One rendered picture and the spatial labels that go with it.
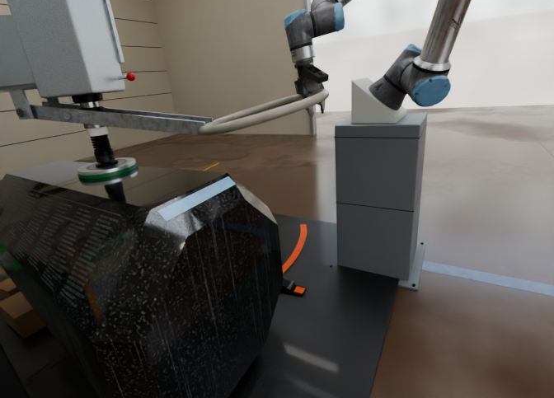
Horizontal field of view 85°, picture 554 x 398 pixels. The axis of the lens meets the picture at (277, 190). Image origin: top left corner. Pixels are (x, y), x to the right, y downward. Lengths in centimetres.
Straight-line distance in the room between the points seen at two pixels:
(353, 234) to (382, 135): 58
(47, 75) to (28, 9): 19
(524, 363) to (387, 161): 95
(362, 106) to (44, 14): 129
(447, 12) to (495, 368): 133
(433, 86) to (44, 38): 142
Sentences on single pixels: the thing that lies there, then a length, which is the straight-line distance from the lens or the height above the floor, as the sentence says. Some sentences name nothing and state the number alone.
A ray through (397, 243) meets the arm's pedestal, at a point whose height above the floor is 23.
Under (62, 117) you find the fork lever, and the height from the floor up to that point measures 103.
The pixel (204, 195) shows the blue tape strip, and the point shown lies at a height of 78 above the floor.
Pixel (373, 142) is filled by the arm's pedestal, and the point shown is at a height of 77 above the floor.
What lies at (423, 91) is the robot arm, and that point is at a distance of 146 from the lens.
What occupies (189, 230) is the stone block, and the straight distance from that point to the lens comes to 87.
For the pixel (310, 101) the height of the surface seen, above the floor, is 102.
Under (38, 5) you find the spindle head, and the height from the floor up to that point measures 138.
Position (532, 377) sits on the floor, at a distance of 159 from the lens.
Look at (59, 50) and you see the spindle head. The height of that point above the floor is 125.
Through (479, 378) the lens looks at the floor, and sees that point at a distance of 151.
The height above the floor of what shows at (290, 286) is 5.
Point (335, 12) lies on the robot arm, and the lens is 126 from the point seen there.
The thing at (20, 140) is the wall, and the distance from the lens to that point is 643.
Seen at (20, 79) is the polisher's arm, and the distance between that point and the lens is 141.
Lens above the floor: 110
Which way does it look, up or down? 20 degrees down
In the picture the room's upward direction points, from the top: 5 degrees counter-clockwise
